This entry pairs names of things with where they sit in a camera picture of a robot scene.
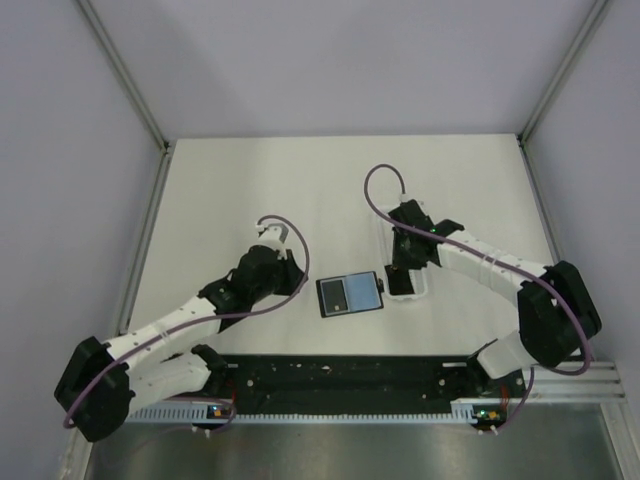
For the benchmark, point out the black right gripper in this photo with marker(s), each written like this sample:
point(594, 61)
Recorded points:
point(399, 260)

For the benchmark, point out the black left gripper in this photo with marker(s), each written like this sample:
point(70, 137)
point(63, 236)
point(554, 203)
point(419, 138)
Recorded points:
point(292, 272)

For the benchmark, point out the black leather card holder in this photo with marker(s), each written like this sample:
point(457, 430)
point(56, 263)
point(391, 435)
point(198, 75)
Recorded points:
point(363, 293)

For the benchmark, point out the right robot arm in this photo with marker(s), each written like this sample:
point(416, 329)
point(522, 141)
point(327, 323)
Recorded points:
point(555, 311)

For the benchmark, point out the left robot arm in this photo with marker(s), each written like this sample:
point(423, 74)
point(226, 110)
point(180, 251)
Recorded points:
point(105, 382)

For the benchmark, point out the white plastic basket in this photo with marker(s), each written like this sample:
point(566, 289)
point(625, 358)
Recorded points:
point(384, 234)

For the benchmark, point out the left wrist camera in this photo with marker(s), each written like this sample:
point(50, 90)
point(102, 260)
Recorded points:
point(272, 235)

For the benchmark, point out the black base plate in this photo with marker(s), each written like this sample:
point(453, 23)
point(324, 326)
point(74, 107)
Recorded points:
point(354, 385)

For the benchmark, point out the aluminium frame rail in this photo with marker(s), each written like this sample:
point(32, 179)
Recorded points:
point(600, 384)

